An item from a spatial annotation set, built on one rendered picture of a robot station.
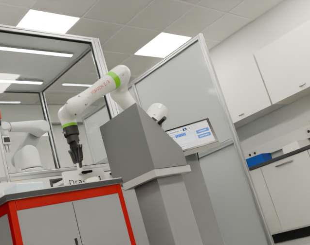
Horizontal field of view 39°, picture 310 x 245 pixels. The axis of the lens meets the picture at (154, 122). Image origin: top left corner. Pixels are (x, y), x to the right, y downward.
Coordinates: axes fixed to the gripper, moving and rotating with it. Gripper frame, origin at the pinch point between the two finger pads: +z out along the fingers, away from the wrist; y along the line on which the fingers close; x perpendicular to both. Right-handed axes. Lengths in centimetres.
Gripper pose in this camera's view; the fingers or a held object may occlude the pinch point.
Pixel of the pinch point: (80, 168)
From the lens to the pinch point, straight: 262.7
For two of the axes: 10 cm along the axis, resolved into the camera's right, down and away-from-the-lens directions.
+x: 7.1, -0.2, 7.0
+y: 6.5, -3.7, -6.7
